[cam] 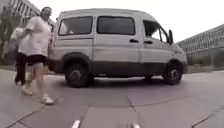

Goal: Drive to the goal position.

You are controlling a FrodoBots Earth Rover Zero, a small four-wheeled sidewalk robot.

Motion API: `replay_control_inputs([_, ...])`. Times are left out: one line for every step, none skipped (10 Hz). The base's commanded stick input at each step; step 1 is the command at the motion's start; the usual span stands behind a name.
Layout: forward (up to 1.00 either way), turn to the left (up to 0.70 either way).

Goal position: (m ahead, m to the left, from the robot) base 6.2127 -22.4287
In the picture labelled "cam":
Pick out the silver van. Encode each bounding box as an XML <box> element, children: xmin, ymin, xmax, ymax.
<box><xmin>47</xmin><ymin>8</ymin><xmax>189</xmax><ymax>89</ymax></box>

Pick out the grey paved plaza ground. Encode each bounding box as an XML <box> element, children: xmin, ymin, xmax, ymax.
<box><xmin>0</xmin><ymin>68</ymin><xmax>224</xmax><ymax>128</ymax></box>

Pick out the person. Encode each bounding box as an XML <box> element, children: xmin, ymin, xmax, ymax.
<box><xmin>9</xmin><ymin>26</ymin><xmax>34</xmax><ymax>87</ymax></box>
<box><xmin>20</xmin><ymin>6</ymin><xmax>55</xmax><ymax>106</ymax></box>

